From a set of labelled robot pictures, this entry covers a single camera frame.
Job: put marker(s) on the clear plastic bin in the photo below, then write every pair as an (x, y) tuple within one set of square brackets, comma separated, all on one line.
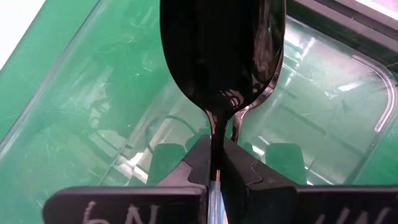
[(326, 109)]

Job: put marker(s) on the green table mat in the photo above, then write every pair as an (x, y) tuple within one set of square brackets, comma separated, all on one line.
[(56, 40)]

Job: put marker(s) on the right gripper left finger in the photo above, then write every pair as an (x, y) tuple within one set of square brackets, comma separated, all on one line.
[(140, 205)]

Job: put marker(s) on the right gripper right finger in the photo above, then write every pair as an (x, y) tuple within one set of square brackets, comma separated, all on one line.
[(280, 205)]

